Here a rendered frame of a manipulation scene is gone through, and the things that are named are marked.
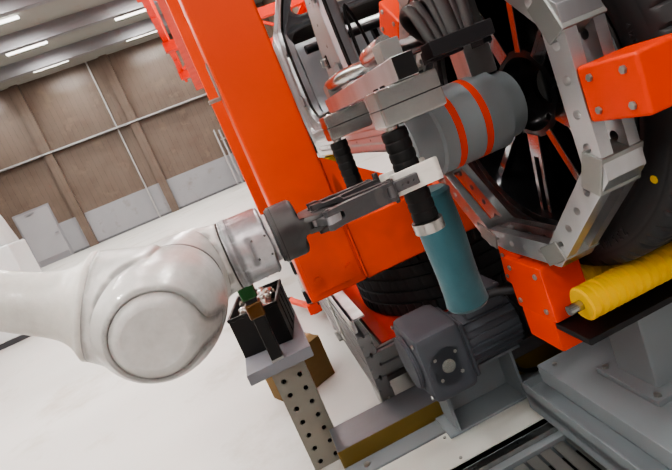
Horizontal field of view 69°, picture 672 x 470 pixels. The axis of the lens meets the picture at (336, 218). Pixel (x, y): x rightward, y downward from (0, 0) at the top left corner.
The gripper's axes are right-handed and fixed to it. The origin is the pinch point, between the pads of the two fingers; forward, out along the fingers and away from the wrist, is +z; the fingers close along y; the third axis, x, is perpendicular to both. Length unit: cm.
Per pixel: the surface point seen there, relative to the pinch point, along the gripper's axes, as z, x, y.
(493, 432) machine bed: 12, -75, -42
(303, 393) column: -28, -58, -73
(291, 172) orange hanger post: -8, 3, -60
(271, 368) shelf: -32, -39, -54
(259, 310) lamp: -29, -24, -53
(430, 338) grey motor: 4, -43, -39
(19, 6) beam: -317, 532, -1266
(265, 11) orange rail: 157, 250, -908
